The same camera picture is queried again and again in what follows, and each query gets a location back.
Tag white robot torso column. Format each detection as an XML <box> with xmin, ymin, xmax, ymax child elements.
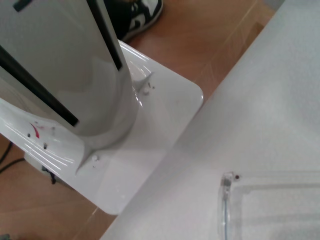
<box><xmin>0</xmin><ymin>0</ymin><xmax>140</xmax><ymax>153</ymax></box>

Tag clear rimless glasses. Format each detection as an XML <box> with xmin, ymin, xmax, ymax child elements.
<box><xmin>216</xmin><ymin>171</ymin><xmax>320</xmax><ymax>240</ymax></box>

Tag black white sneaker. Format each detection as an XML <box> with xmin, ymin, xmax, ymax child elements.
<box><xmin>103</xmin><ymin>0</ymin><xmax>164</xmax><ymax>43</ymax></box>

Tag black floor cable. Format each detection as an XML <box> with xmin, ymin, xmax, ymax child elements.
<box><xmin>0</xmin><ymin>142</ymin><xmax>24</xmax><ymax>174</ymax></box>

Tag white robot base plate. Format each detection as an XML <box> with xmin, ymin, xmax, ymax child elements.
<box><xmin>0</xmin><ymin>39</ymin><xmax>205</xmax><ymax>216</ymax></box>

